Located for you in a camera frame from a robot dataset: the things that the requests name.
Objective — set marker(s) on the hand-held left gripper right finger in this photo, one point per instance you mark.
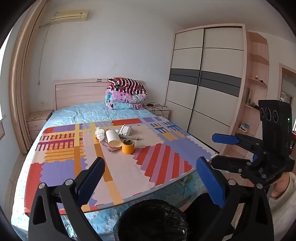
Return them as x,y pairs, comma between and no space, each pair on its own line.
210,180

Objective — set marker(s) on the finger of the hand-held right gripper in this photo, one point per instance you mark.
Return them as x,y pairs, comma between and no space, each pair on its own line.
227,163
225,138

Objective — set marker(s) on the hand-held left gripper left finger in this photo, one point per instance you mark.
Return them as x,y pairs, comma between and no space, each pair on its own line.
92,178

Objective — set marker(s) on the printed snack packet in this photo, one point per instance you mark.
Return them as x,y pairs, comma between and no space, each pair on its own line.
107,147

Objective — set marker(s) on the white paper cup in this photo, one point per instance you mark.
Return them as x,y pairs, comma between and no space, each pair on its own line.
112,138

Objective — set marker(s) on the white tissue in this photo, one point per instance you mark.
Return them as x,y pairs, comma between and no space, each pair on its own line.
100,133

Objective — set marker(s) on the yellow tape roll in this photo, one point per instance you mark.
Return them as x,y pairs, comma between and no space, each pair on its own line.
128,147

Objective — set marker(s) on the white plastic box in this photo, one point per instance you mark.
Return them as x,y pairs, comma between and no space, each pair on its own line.
124,130

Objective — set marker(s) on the trash bin with black bag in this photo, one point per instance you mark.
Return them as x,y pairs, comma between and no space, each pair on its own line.
150,222

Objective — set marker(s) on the person's right forearm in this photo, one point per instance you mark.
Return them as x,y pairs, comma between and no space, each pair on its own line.
286,206

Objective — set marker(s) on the person's right hand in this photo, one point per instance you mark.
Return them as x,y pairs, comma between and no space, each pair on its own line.
278,185

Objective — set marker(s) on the stack of books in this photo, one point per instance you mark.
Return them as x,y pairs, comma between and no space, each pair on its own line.
244,126

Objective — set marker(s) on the colourful patterned mat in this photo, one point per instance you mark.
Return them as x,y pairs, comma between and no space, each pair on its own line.
129,166

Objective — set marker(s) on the grey pen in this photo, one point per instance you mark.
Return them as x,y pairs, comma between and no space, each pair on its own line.
135,138

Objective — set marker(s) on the white sliding-door wardrobe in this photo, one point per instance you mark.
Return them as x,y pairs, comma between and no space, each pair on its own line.
208,81

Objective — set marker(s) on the bed with blue sheet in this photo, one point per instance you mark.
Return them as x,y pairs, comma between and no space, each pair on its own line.
92,113

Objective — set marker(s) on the wooden nightstand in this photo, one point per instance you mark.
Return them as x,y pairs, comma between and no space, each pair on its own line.
38,122
161,113

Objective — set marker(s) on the wooden corner shelf unit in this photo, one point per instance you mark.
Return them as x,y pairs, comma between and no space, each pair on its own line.
256,69

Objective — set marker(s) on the pink folded quilt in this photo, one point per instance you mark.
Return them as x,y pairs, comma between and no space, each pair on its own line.
122,100

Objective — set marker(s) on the wooden headboard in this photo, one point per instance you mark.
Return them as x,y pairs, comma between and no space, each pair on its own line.
78,92

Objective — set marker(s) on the striped folded blanket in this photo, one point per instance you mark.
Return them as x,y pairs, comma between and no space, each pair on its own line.
126,84

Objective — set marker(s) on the wooden door frame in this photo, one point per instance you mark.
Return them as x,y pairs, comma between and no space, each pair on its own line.
281,81

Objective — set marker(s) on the wall air conditioner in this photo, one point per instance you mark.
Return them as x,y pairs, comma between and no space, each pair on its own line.
69,16

